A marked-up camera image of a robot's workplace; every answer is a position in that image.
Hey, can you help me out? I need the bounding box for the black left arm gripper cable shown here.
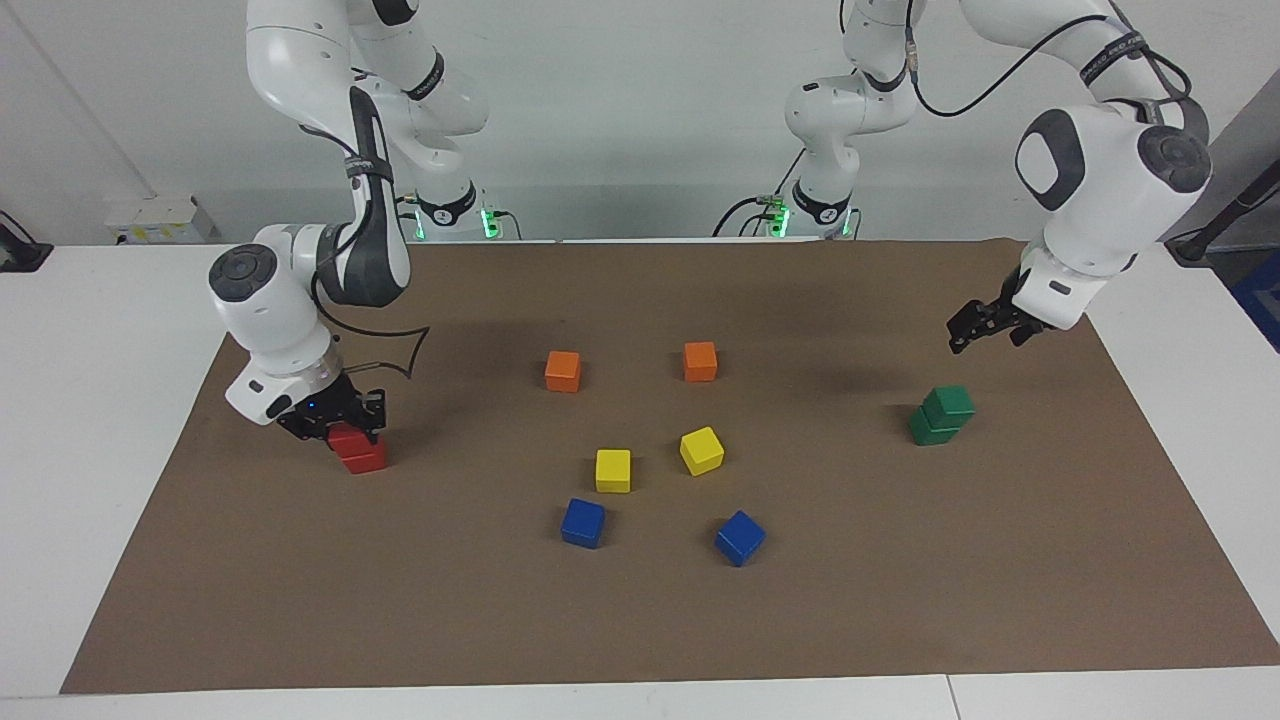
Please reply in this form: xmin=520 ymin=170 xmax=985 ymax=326
xmin=900 ymin=0 xmax=1193 ymax=119

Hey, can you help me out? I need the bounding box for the black arm gripper cable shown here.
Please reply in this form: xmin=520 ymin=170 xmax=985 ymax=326
xmin=310 ymin=120 xmax=431 ymax=381
xmin=900 ymin=0 xmax=1193 ymax=119

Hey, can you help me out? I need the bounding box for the black clamp mount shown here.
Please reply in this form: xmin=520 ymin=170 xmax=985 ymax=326
xmin=0 ymin=210 xmax=53 ymax=273

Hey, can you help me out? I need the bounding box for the white box with yellow labels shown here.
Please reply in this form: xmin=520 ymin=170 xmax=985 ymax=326
xmin=105 ymin=195 xmax=216 ymax=247

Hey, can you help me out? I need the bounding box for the green wooden cube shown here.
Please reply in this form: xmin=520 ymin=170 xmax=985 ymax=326
xmin=921 ymin=384 xmax=976 ymax=429
xmin=908 ymin=405 xmax=961 ymax=448

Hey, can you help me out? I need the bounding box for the brown table mat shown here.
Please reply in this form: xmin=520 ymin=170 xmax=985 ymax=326
xmin=60 ymin=238 xmax=1280 ymax=696

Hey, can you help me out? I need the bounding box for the black stand pole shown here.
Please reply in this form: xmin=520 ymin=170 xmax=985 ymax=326
xmin=1165 ymin=160 xmax=1280 ymax=266

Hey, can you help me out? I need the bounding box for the black left arm base cable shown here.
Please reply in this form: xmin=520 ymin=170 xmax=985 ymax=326
xmin=712 ymin=150 xmax=807 ymax=239

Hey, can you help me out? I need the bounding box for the blue wooden cube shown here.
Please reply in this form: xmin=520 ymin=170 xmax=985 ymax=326
xmin=714 ymin=510 xmax=767 ymax=568
xmin=560 ymin=497 xmax=607 ymax=550

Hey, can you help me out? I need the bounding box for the blue bin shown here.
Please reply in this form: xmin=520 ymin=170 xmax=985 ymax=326
xmin=1232 ymin=250 xmax=1280 ymax=353

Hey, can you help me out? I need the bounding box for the black right arm gripper cable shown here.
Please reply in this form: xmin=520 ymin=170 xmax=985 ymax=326
xmin=310 ymin=120 xmax=431 ymax=381

